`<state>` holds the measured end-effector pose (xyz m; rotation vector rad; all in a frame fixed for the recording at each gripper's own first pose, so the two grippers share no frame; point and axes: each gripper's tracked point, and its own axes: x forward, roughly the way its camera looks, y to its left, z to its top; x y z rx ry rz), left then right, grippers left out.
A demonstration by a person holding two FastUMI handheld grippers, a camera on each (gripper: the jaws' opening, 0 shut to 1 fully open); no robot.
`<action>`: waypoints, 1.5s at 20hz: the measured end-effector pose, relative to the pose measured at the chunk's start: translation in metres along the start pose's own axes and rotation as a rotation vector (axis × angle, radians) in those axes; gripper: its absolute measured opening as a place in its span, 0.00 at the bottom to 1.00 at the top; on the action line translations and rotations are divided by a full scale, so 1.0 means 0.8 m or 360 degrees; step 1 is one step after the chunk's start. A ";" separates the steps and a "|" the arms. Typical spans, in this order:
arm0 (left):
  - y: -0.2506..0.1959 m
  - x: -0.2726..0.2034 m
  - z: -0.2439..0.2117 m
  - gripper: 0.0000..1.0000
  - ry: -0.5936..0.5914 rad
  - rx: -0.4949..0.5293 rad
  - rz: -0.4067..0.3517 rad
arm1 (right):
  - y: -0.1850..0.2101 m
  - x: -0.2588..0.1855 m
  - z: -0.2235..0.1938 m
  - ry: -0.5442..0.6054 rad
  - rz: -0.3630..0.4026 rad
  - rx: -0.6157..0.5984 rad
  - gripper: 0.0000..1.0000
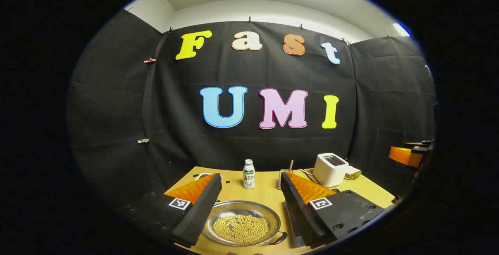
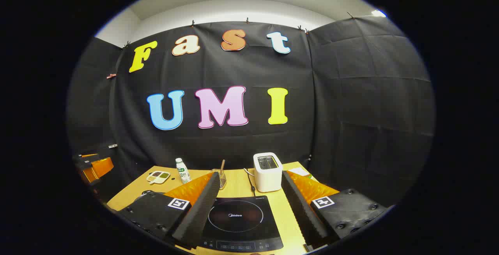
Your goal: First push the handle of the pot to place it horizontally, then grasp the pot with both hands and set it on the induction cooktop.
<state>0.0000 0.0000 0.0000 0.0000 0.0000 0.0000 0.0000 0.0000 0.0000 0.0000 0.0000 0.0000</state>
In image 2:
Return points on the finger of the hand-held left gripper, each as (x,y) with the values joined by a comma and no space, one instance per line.
(102,167)

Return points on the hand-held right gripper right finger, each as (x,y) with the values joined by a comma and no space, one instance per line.
(302,212)

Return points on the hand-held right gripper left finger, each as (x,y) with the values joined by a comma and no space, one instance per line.
(202,208)

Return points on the black induction cooktop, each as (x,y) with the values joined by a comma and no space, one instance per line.
(237,216)

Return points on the white plastic bottle green label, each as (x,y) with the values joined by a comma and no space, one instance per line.
(183,173)

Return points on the sandwich with lettuce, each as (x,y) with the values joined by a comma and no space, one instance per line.
(300,171)

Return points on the wooden stick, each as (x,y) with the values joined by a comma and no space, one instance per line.
(222,167)

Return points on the white toaster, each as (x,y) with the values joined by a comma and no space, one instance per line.
(268,177)

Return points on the white divided seasoning dish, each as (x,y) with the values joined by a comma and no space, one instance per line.
(158,177)

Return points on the black backdrop cloth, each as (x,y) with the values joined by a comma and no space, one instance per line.
(234,71)

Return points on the row of backdrop clips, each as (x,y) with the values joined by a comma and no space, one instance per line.
(247,20)

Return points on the ceiling light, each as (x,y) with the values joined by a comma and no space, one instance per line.
(378,13)

